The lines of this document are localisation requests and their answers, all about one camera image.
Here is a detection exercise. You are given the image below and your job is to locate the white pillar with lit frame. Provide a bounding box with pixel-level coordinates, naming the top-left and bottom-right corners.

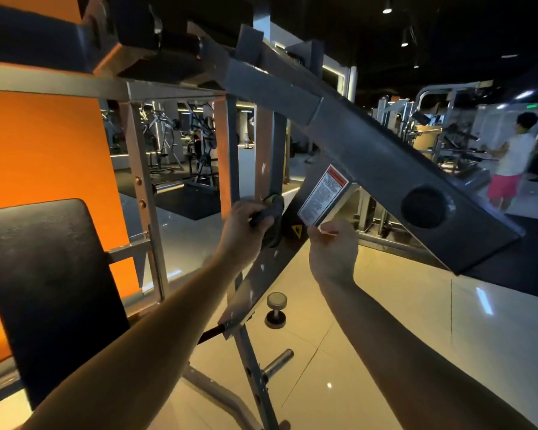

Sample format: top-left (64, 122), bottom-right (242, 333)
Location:
top-left (251, 13), bottom-right (360, 104)

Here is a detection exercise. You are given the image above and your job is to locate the green cleaning cloth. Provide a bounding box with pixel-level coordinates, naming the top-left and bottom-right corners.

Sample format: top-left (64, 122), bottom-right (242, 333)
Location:
top-left (249, 192), bottom-right (288, 249)

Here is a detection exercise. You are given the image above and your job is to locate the person's left forearm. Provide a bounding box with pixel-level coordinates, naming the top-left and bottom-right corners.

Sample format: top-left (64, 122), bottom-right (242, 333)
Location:
top-left (18, 259), bottom-right (243, 430)

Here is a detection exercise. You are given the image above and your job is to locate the grey steel gym machine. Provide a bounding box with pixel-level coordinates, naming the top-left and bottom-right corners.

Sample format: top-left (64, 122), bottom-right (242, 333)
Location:
top-left (0, 0), bottom-right (527, 430)

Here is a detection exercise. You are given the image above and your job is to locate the black dumbbell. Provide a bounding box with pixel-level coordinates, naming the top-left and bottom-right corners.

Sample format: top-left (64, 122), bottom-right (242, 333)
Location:
top-left (265, 291), bottom-right (289, 330)

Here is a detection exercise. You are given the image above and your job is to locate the chrome weight storage peg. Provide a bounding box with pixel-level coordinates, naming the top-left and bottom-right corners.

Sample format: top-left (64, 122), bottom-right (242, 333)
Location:
top-left (262, 348), bottom-right (295, 380)

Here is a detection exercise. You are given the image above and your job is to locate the person's right hand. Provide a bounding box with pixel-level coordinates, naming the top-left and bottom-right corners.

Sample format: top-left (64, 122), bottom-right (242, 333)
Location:
top-left (307, 214), bottom-right (360, 287)

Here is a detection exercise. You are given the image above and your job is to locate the person's right forearm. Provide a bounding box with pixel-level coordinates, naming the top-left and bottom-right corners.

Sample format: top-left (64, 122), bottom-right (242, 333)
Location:
top-left (318, 277), bottom-right (538, 430)

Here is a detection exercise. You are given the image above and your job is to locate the grey cable machine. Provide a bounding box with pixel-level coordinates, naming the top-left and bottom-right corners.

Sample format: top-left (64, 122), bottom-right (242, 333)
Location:
top-left (368, 80), bottom-right (494, 256)

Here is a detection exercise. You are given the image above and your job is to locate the person's left hand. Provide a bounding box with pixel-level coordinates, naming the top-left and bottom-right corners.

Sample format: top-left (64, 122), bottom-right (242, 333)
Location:
top-left (213, 198), bottom-right (277, 274)

